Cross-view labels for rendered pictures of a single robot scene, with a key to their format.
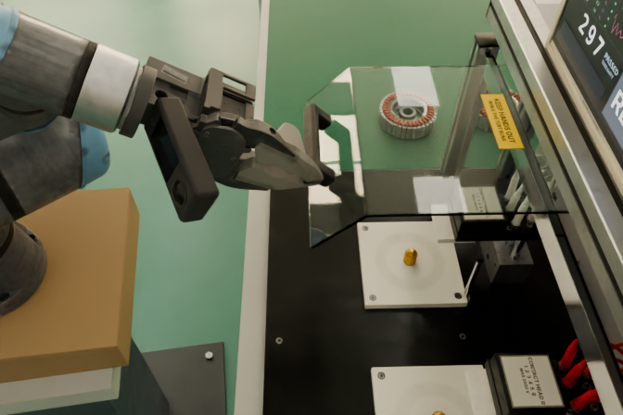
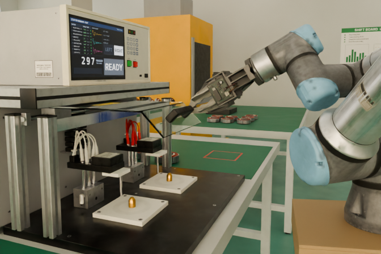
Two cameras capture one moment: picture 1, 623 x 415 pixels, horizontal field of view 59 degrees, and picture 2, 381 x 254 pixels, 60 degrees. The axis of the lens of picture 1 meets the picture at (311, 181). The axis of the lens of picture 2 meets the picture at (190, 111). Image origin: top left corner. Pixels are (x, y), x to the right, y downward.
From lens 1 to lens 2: 1.30 m
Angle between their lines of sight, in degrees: 121
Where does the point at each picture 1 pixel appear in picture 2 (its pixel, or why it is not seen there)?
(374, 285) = (158, 203)
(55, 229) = (350, 232)
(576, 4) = (75, 58)
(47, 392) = not seen: hidden behind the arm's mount
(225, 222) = not seen: outside the picture
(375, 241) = (140, 214)
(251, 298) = (221, 227)
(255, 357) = (227, 212)
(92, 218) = (324, 233)
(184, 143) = not seen: hidden behind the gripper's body
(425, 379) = (163, 186)
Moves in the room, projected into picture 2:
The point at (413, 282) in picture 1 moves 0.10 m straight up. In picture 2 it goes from (139, 201) to (138, 167)
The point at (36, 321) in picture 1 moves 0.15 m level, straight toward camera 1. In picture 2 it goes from (338, 206) to (295, 187)
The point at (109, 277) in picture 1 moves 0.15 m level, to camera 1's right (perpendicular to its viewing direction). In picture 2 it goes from (301, 213) to (240, 203)
